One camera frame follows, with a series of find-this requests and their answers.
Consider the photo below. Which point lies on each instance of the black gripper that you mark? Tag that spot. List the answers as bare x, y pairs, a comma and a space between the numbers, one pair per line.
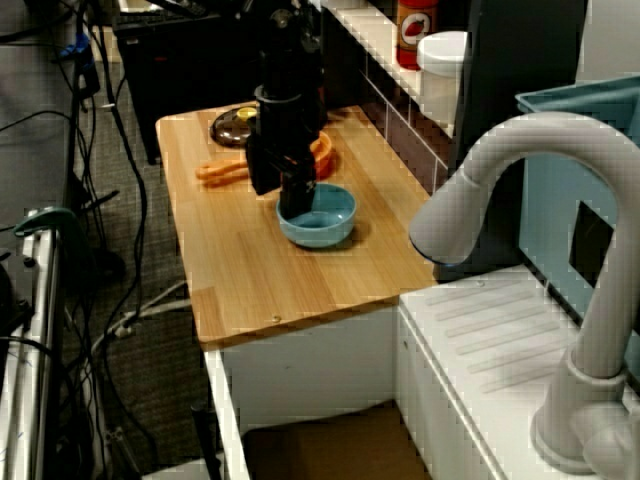
290, 130

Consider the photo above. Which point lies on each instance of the orange toy frying pan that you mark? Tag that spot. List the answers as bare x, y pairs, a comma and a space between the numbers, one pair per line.
220, 173

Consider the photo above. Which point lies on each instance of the light blue bowl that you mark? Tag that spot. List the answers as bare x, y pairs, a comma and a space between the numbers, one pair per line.
325, 236

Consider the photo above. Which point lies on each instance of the brown lid with yellow knob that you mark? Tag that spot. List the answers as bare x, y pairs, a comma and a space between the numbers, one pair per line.
227, 132

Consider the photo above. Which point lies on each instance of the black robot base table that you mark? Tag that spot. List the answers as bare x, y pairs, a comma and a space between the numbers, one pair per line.
175, 65

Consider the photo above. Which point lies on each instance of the white toy sink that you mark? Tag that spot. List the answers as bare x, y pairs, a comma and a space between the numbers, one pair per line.
350, 360

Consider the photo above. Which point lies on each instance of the white plastic container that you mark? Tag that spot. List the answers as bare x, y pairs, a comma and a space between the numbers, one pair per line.
440, 75

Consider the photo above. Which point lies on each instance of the red sauce bottle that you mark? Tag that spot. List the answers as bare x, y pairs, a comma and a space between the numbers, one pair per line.
415, 35

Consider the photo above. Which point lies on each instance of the grey toy faucet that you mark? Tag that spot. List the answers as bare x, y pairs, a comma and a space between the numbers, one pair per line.
500, 145

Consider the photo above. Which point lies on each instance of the dark kitchen upright panel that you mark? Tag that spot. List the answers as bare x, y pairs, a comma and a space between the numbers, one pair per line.
500, 75

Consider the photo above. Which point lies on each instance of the teal plastic bin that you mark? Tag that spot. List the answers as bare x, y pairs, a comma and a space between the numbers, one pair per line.
550, 200

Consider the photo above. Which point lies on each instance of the aluminium frame rail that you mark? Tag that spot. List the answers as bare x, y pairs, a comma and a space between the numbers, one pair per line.
35, 350

